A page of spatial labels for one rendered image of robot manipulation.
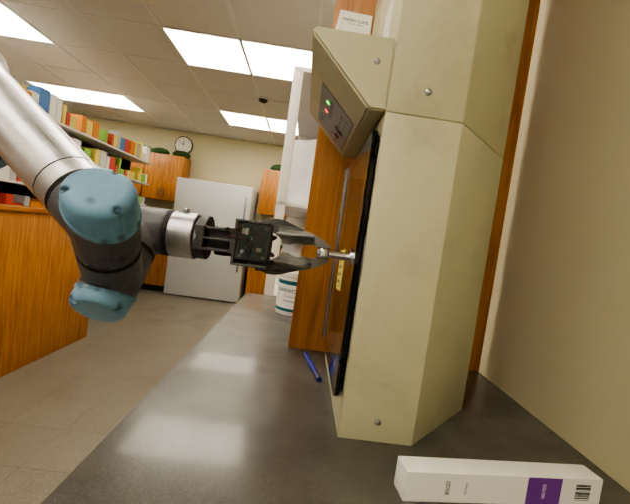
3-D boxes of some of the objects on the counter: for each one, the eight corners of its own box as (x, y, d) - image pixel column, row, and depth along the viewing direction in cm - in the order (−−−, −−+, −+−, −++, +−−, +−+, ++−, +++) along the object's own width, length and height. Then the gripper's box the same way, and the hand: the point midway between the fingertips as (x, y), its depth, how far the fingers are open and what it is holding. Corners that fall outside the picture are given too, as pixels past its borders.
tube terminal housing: (427, 371, 84) (480, 44, 80) (505, 458, 52) (598, -83, 48) (324, 358, 83) (372, 26, 79) (337, 438, 51) (419, -116, 47)
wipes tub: (310, 311, 132) (316, 271, 131) (311, 319, 119) (317, 276, 118) (276, 306, 132) (281, 267, 131) (273, 314, 118) (278, 270, 118)
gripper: (187, 269, 52) (328, 287, 53) (195, 202, 52) (337, 222, 53) (203, 266, 61) (324, 282, 62) (211, 208, 61) (332, 225, 62)
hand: (321, 253), depth 60 cm, fingers closed, pressing on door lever
